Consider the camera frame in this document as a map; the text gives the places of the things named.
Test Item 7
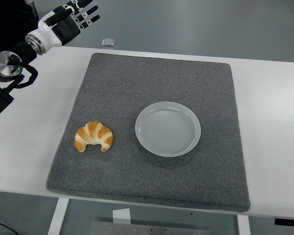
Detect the golden croissant bread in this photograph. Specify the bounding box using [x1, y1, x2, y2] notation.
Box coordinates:
[74, 120, 114, 153]

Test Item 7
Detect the black table control panel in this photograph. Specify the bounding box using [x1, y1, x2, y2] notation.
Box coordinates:
[274, 217, 294, 226]

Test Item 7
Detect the white table leg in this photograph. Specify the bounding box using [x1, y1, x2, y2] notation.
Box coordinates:
[48, 197, 71, 235]
[236, 214, 251, 235]

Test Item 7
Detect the thin black floor cable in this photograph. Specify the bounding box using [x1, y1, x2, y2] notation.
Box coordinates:
[0, 217, 18, 235]

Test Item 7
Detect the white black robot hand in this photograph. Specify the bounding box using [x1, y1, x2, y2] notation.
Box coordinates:
[29, 0, 101, 53]

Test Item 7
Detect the round pale grey plate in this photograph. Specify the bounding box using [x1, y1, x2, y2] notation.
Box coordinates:
[134, 101, 201, 158]

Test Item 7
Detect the grey felt mat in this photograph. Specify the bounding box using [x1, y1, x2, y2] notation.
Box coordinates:
[46, 52, 251, 212]

